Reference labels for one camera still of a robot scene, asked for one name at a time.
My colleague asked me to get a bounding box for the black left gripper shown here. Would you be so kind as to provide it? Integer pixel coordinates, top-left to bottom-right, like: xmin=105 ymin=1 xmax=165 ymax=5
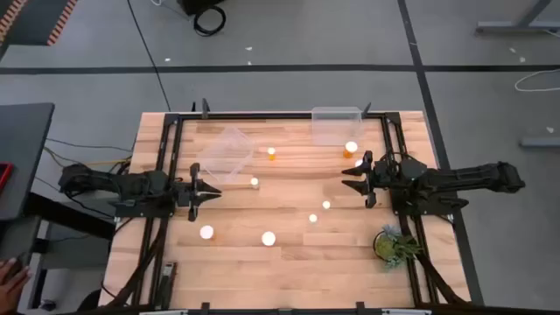
xmin=176 ymin=162 xmax=222 ymax=222

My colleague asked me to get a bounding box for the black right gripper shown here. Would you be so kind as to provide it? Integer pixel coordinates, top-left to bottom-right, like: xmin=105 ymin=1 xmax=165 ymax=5
xmin=341 ymin=150 xmax=395 ymax=209

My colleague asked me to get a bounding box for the clear plastic bin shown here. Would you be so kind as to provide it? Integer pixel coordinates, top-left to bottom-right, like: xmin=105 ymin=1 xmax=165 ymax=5
xmin=311 ymin=106 xmax=364 ymax=147
xmin=195 ymin=126 xmax=256 ymax=184

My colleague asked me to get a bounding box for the potted succulent plant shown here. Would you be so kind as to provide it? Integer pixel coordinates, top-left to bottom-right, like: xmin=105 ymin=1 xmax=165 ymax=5
xmin=372 ymin=224 xmax=424 ymax=270

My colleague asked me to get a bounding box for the black handheld device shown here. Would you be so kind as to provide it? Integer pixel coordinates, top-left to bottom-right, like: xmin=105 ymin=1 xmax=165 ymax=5
xmin=156 ymin=261 xmax=177 ymax=307

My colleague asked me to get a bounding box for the black desk crossbar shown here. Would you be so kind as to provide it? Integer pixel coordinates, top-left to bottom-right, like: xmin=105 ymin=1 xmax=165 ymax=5
xmin=24 ymin=192 xmax=116 ymax=241

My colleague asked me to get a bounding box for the grey floor bar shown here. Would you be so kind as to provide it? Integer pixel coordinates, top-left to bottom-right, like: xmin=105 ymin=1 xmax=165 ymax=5
xmin=519 ymin=136 xmax=560 ymax=149

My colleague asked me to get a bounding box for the grey desk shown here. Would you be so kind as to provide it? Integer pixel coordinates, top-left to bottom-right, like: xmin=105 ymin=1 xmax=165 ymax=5
xmin=0 ymin=102 xmax=56 ymax=222

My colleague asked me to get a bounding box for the black equipment case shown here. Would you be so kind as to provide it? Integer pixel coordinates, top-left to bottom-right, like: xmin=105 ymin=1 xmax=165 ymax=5
xmin=177 ymin=0 xmax=227 ymax=17

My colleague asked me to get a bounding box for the red object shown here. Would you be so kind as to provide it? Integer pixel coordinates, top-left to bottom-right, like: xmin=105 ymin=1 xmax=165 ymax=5
xmin=0 ymin=161 xmax=14 ymax=192

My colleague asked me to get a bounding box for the grey table foot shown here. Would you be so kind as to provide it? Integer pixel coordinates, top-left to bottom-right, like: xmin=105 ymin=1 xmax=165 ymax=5
xmin=474 ymin=0 xmax=560 ymax=37

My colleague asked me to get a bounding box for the person's hand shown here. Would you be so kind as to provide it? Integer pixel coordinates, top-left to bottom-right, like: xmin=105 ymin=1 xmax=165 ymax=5
xmin=0 ymin=256 xmax=32 ymax=314

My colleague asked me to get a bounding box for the black cable bundle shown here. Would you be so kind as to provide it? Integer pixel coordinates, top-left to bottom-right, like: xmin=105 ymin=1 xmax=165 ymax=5
xmin=400 ymin=213 xmax=469 ymax=307
xmin=102 ymin=217 xmax=170 ymax=310

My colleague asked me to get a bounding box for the black aluminium table frame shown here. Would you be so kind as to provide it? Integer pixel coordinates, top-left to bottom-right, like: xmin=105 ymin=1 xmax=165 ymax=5
xmin=130 ymin=98 xmax=473 ymax=315

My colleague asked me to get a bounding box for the thin black floor cable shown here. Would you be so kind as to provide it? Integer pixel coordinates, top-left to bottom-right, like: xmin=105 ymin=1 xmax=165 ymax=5
xmin=125 ymin=0 xmax=172 ymax=113

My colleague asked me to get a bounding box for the black coiled cable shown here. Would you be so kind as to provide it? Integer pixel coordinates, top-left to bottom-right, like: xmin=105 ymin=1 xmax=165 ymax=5
xmin=192 ymin=4 xmax=228 ymax=38

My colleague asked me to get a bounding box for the white floor cable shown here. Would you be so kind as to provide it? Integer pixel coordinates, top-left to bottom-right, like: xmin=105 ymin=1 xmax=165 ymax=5
xmin=514 ymin=67 xmax=560 ymax=93

